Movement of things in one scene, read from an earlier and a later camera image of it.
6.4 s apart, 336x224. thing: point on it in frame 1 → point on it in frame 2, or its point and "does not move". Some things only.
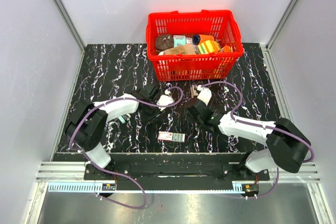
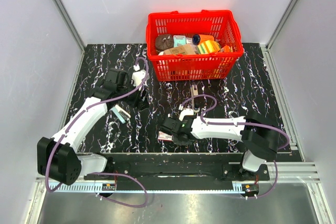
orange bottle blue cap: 197,39 does not move
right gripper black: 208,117 → 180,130
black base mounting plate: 205,167 does not move
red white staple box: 171,136 does not move
